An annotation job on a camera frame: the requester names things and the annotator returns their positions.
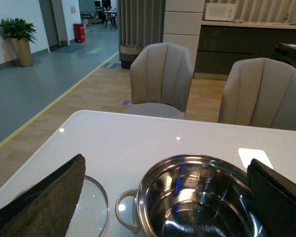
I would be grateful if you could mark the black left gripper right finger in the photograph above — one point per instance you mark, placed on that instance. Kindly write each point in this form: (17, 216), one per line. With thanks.
(274, 198)

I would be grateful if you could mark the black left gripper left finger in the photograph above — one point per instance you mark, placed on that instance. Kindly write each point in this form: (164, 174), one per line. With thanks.
(46, 209)

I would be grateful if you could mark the glass pot lid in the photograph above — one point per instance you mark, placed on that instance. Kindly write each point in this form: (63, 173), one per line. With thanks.
(91, 212)

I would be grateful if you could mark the cream electric cooking pot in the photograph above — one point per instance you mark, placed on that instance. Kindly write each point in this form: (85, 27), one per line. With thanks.
(193, 195)

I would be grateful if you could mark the right beige dining chair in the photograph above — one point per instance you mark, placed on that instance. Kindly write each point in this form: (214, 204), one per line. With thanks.
(260, 92)

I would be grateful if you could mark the beige dining chair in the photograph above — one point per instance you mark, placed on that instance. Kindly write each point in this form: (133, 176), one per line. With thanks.
(161, 79)
(260, 92)

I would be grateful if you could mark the dark kitchen counter cabinet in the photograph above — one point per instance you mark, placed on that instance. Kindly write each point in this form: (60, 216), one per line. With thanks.
(221, 44)

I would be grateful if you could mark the left beige dining chair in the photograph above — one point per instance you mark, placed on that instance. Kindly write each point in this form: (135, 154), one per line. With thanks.
(161, 79)

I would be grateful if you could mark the woven laundry basket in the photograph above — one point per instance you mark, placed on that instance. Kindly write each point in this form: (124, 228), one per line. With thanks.
(128, 53)

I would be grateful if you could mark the potted green plant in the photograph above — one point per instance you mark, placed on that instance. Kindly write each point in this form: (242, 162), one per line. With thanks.
(20, 34)

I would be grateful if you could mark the red bin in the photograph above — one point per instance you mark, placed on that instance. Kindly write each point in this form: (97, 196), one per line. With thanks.
(79, 34)

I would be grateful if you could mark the distant desk with person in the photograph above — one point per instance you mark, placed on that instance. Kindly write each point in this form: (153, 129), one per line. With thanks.
(93, 12)

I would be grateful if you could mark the white pillar cabinet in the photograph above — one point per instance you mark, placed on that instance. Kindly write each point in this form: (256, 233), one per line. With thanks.
(182, 23)

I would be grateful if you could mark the grey curtain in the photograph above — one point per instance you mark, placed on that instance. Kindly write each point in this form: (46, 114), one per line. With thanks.
(140, 21)

